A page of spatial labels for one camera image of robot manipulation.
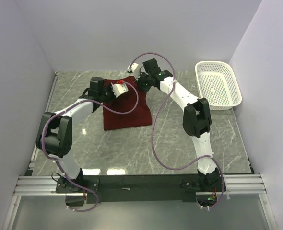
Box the dark red t-shirt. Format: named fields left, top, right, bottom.
left=102, top=76, right=153, bottom=131

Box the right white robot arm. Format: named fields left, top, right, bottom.
left=136, top=58, right=225, bottom=191

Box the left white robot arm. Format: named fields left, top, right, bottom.
left=35, top=77, right=128, bottom=193

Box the white plastic laundry basket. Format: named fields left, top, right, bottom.
left=195, top=61, right=242, bottom=111

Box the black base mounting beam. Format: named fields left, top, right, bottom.
left=55, top=174, right=228, bottom=204

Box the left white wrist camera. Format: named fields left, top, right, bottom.
left=111, top=80, right=129, bottom=98

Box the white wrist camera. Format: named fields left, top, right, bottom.
left=111, top=80, right=129, bottom=98
left=127, top=63, right=140, bottom=74

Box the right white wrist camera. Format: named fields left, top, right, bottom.
left=127, top=63, right=140, bottom=74

